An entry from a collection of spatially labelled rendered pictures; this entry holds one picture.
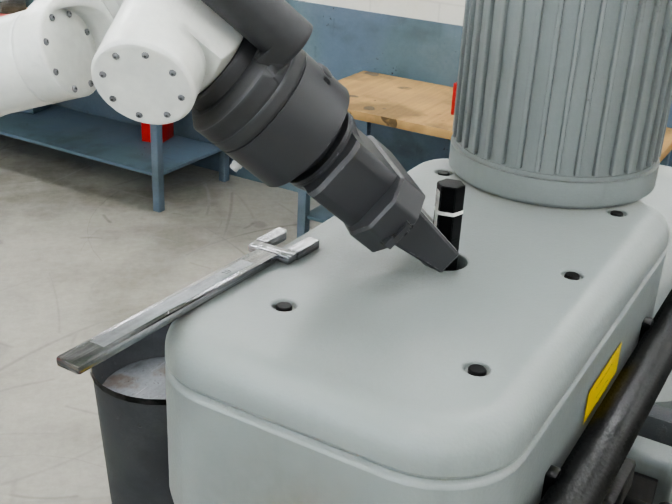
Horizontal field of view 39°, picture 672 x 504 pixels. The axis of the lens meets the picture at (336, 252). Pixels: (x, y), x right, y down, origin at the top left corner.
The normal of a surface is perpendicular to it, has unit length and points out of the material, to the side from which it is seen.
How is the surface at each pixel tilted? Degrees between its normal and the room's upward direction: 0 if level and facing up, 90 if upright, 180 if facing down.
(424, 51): 90
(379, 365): 0
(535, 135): 90
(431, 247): 91
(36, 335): 0
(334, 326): 0
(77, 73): 72
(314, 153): 90
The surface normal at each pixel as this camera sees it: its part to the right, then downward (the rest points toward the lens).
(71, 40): 0.92, -0.12
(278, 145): 0.04, 0.60
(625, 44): 0.30, 0.41
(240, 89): -0.30, -0.12
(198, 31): 0.68, -0.38
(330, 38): -0.51, 0.34
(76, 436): 0.04, -0.91
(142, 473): -0.20, 0.46
